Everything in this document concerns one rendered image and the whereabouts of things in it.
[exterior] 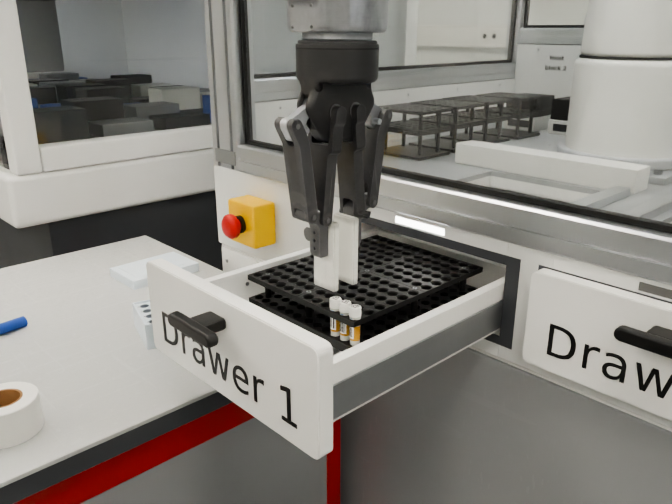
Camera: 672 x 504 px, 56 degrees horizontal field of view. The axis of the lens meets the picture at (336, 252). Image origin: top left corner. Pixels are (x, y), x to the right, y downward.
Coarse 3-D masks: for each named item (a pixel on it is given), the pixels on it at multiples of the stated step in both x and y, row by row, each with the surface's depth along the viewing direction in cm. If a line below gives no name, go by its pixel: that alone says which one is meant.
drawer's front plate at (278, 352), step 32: (160, 288) 70; (192, 288) 64; (160, 320) 71; (256, 320) 57; (192, 352) 67; (224, 352) 62; (256, 352) 58; (288, 352) 54; (320, 352) 51; (224, 384) 64; (288, 384) 55; (320, 384) 52; (256, 416) 61; (320, 416) 53; (320, 448) 54
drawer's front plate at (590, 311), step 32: (544, 288) 67; (576, 288) 64; (608, 288) 63; (544, 320) 68; (576, 320) 65; (608, 320) 63; (640, 320) 60; (544, 352) 69; (576, 352) 66; (608, 352) 63; (640, 352) 61; (608, 384) 64
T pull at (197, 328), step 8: (176, 312) 61; (208, 312) 62; (168, 320) 62; (176, 320) 60; (184, 320) 60; (192, 320) 60; (200, 320) 60; (208, 320) 60; (216, 320) 60; (224, 320) 60; (176, 328) 61; (184, 328) 59; (192, 328) 58; (200, 328) 58; (208, 328) 59; (216, 328) 60; (224, 328) 61; (192, 336) 59; (200, 336) 57; (208, 336) 57; (216, 336) 57; (208, 344) 57; (216, 344) 57
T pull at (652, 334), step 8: (616, 328) 59; (624, 328) 58; (632, 328) 58; (656, 328) 58; (664, 328) 58; (616, 336) 59; (624, 336) 58; (632, 336) 57; (640, 336) 57; (648, 336) 57; (656, 336) 57; (664, 336) 57; (632, 344) 58; (640, 344) 57; (648, 344) 57; (656, 344) 56; (664, 344) 56; (656, 352) 56; (664, 352) 56
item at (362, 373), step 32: (288, 256) 82; (448, 256) 84; (224, 288) 76; (256, 288) 79; (480, 288) 72; (416, 320) 64; (448, 320) 67; (480, 320) 71; (352, 352) 58; (384, 352) 60; (416, 352) 64; (448, 352) 68; (352, 384) 58; (384, 384) 61
